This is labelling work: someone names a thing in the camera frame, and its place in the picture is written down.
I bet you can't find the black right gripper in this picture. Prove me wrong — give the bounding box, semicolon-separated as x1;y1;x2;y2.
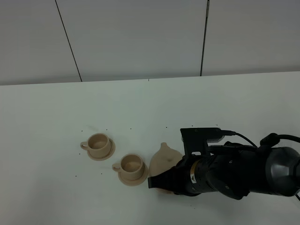
148;156;211;196

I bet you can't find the beige teapot with lid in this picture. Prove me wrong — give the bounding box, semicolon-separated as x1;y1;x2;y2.
149;142;183;195

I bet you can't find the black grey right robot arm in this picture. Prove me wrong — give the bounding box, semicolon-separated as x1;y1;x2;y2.
148;127;300;200

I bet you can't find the beige near cup saucer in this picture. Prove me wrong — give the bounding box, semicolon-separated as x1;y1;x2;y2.
118;163;148;186

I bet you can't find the beige cup saucer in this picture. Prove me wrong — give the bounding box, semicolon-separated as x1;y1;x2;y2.
87;139;115;161
118;163;148;186

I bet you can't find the beige far cup saucer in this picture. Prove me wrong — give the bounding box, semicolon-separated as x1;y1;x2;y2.
87;139;115;161

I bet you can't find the beige far teacup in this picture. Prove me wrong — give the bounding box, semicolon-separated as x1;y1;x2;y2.
80;133;111;159

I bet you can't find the beige teacup with handle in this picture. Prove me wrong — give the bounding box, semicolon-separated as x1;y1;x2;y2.
112;154;145;181

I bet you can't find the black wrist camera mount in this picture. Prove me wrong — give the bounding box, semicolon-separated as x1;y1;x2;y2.
180;127;224;158

